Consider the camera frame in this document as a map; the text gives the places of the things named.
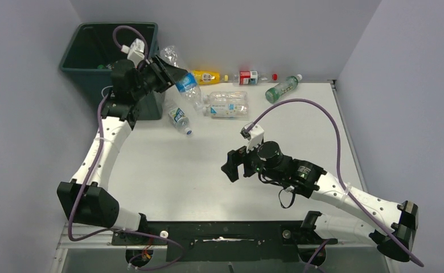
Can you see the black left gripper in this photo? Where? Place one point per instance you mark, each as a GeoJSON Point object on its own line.
{"type": "Point", "coordinates": [167, 75]}

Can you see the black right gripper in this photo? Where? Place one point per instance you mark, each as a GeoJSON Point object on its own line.
{"type": "Point", "coordinates": [235, 158]}

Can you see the blue label crushed bottle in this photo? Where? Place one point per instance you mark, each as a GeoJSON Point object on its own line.
{"type": "Point", "coordinates": [187, 87]}

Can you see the blue green label water bottle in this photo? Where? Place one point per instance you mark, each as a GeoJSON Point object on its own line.
{"type": "Point", "coordinates": [177, 117]}

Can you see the white blue label tea bottle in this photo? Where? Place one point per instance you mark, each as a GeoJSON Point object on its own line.
{"type": "Point", "coordinates": [226, 111]}

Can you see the clear unlabelled bottle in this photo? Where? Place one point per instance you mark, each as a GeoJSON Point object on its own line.
{"type": "Point", "coordinates": [234, 96]}

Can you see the green tinted bottle white cap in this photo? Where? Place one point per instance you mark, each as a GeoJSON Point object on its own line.
{"type": "Point", "coordinates": [273, 94]}

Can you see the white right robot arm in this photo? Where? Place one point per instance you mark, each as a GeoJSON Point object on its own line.
{"type": "Point", "coordinates": [389, 226]}

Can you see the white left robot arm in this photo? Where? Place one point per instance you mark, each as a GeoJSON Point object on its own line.
{"type": "Point", "coordinates": [85, 198]}

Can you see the dark green trash bin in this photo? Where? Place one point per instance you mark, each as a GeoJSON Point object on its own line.
{"type": "Point", "coordinates": [91, 45]}

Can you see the yellow juice bottle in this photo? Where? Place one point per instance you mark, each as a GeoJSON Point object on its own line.
{"type": "Point", "coordinates": [209, 77]}

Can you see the red label bottle red cap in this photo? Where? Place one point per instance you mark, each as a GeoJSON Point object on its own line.
{"type": "Point", "coordinates": [253, 78]}

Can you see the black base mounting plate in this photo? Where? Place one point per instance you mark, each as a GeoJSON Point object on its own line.
{"type": "Point", "coordinates": [223, 241]}

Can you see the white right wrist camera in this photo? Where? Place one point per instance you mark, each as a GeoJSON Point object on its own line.
{"type": "Point", "coordinates": [254, 134]}

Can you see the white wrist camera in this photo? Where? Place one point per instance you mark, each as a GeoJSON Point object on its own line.
{"type": "Point", "coordinates": [254, 134]}
{"type": "Point", "coordinates": [135, 52]}

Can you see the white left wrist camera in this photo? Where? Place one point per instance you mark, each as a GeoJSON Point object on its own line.
{"type": "Point", "coordinates": [135, 52]}

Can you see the aluminium frame rail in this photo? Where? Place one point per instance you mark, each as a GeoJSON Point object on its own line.
{"type": "Point", "coordinates": [98, 254]}

